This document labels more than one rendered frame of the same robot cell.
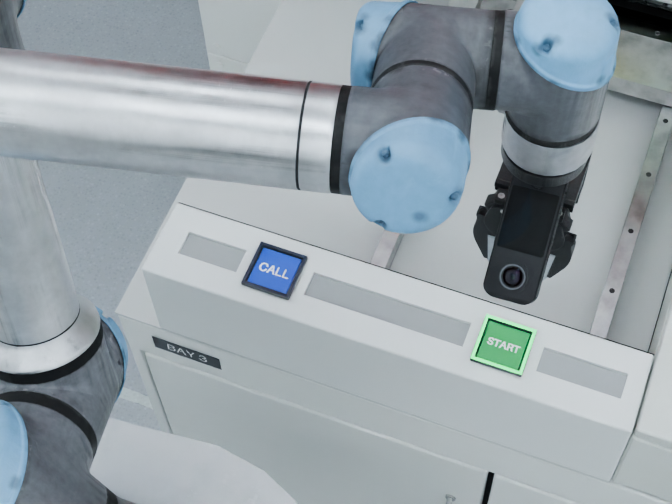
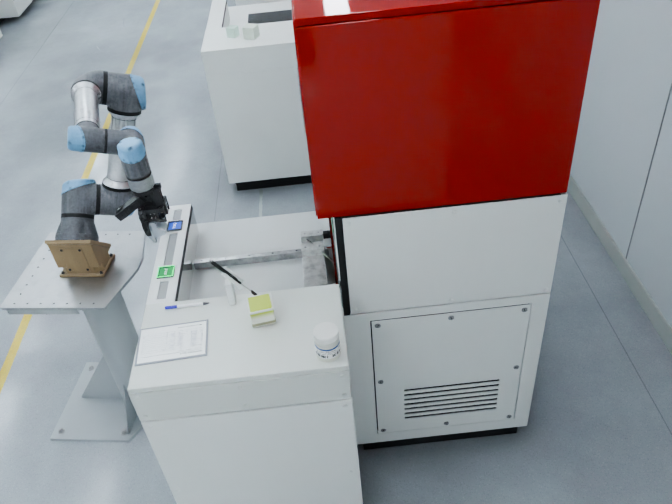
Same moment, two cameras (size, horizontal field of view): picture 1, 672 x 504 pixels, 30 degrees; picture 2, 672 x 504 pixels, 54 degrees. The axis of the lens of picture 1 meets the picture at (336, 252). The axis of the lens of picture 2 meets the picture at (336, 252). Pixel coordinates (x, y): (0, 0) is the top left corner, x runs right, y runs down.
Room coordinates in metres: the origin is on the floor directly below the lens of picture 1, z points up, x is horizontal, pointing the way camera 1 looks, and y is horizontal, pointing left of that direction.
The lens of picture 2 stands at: (0.41, -1.96, 2.37)
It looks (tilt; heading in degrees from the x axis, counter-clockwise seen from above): 39 degrees down; 66
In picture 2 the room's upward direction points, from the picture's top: 6 degrees counter-clockwise
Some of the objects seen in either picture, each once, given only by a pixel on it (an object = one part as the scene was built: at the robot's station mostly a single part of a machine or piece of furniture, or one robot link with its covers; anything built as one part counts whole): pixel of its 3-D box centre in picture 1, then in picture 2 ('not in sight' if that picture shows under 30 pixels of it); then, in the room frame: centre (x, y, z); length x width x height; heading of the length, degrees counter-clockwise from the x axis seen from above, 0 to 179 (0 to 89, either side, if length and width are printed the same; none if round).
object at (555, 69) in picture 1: (556, 64); (133, 158); (0.60, -0.17, 1.41); 0.09 x 0.08 x 0.11; 80
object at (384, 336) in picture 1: (389, 339); (175, 264); (0.63, -0.05, 0.89); 0.55 x 0.09 x 0.14; 66
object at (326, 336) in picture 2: not in sight; (327, 342); (0.88, -0.79, 1.01); 0.07 x 0.07 x 0.10
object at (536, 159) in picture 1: (545, 126); (141, 180); (0.60, -0.17, 1.33); 0.08 x 0.08 x 0.05
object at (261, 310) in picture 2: not in sight; (261, 310); (0.78, -0.56, 1.00); 0.07 x 0.07 x 0.07; 75
